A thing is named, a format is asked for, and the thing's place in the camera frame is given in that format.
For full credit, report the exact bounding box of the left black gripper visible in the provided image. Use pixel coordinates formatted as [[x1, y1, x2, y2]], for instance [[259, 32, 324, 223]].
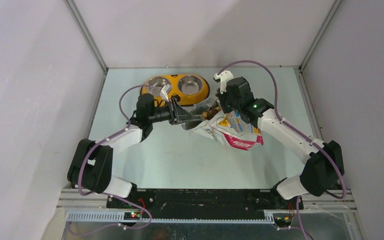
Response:
[[148, 97, 196, 126]]

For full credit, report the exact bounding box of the yellow double pet bowl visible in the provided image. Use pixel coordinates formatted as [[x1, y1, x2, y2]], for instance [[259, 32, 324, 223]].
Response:
[[140, 73, 210, 107]]

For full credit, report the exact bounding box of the pet food bag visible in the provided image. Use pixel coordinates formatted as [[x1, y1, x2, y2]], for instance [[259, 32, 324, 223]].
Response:
[[181, 95, 264, 151]]

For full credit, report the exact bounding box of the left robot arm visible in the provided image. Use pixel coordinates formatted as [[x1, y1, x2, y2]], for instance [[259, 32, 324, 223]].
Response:
[[67, 93, 203, 208]]

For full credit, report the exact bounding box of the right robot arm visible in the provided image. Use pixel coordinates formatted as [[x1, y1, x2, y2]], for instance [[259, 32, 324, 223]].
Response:
[[213, 75, 345, 209]]

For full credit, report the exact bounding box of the brown pet food kibble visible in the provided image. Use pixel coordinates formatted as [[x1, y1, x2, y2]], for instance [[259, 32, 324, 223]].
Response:
[[201, 106, 221, 121]]

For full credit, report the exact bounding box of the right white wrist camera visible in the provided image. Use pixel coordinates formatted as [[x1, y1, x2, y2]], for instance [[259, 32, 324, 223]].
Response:
[[213, 70, 234, 94]]

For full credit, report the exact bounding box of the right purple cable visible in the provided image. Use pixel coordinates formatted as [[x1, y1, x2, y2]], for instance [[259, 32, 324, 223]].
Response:
[[216, 60, 348, 240]]

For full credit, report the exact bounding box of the purple cable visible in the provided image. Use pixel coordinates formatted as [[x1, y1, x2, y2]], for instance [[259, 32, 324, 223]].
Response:
[[67, 84, 161, 237], [216, 60, 348, 240]]

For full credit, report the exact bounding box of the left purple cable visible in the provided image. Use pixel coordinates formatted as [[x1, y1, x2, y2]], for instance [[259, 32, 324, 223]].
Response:
[[67, 84, 161, 237]]

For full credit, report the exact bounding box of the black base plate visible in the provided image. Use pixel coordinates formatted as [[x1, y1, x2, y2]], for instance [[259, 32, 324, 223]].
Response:
[[106, 188, 304, 221]]

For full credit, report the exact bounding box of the aluminium frame rail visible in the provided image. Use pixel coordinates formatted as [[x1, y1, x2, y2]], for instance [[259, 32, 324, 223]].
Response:
[[56, 188, 358, 226]]

